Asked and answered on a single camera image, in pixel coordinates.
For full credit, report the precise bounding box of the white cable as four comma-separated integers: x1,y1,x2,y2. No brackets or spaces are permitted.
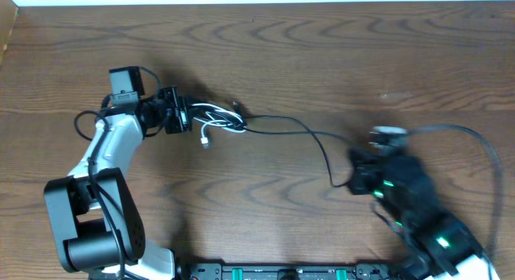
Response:
191,102,247,150

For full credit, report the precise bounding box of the thin black cable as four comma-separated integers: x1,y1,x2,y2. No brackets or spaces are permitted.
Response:
241,114,355,189

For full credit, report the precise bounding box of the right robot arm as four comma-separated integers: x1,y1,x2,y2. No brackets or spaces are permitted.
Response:
346,147,495,279

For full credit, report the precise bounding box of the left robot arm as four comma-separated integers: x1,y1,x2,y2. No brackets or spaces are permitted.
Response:
43,66,192,279

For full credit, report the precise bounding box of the cardboard panel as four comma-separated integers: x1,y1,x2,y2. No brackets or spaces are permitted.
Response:
0,0,19,62

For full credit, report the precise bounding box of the left camera cable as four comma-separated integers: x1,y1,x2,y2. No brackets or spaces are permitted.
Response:
73,109,126,280

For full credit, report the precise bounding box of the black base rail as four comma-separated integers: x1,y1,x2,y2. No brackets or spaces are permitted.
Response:
176,263,395,280

